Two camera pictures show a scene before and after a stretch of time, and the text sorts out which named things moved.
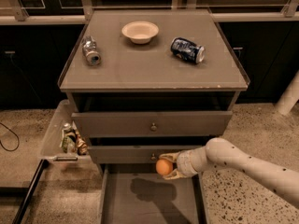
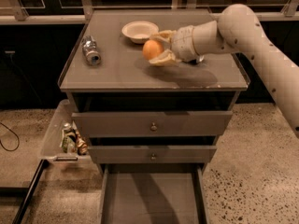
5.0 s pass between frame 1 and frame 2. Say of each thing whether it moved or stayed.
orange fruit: moved
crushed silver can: stayed
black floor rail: stayed
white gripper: moved
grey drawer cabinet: stayed
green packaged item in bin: stayed
